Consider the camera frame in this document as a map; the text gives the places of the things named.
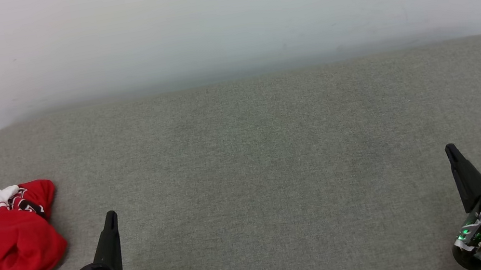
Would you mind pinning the grey fabric sofa cushion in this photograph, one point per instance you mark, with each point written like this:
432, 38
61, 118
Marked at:
247, 177

